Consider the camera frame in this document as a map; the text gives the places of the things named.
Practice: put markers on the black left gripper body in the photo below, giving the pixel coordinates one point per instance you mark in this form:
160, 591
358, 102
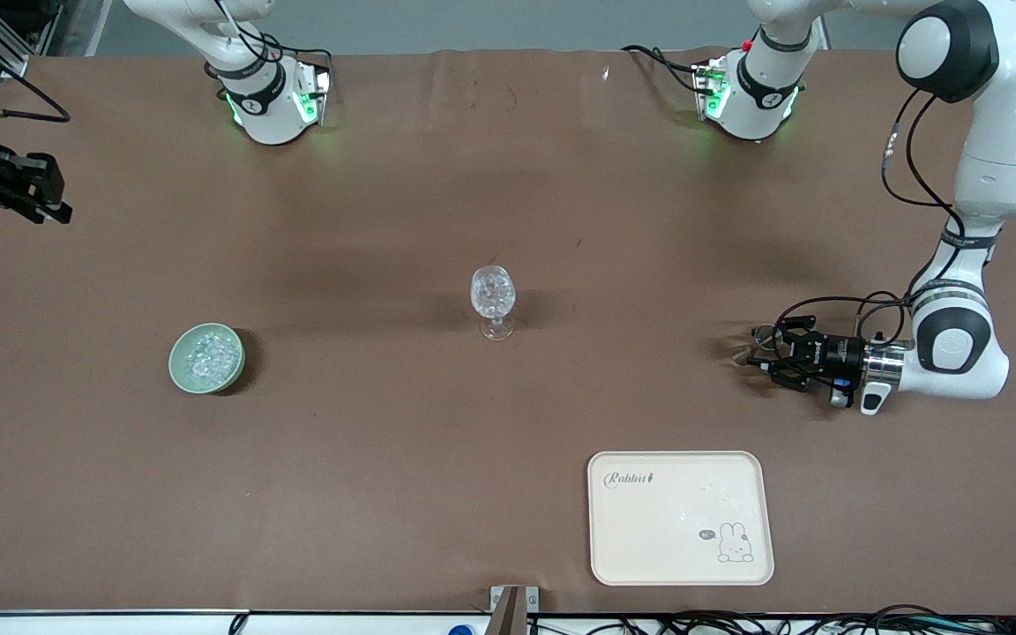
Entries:
834, 352

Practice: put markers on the steel double jigger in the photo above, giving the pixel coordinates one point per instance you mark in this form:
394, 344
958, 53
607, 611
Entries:
744, 355

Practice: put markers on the clear cut wine glass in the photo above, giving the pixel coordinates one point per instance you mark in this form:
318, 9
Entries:
492, 293

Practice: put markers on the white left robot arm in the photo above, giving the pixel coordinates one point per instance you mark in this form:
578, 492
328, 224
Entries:
1011, 132

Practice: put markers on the clear ice cubes pile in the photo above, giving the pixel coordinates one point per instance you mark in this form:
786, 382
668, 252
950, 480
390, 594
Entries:
211, 357

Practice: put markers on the green ceramic bowl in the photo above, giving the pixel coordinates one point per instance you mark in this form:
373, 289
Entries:
179, 370

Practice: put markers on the cream rabbit print tray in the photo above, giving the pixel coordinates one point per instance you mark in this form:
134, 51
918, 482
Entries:
658, 538

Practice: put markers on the brown table cover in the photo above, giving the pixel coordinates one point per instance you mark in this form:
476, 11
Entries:
384, 441

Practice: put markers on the blue cap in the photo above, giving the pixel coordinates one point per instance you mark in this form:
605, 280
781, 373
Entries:
462, 630

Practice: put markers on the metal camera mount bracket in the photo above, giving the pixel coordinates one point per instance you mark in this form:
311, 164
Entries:
512, 608

